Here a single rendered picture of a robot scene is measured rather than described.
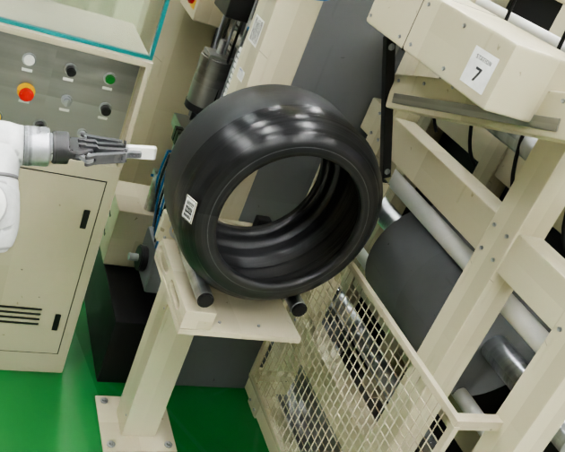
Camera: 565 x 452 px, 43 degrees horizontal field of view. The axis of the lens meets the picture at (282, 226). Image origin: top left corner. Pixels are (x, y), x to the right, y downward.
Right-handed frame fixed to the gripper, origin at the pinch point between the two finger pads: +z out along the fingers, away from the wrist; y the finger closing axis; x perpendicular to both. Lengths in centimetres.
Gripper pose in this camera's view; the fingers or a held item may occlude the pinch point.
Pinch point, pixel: (141, 152)
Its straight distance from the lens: 172.8
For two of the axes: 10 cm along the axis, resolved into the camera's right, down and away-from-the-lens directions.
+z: 9.3, 0.2, 3.8
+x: -2.2, 8.4, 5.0
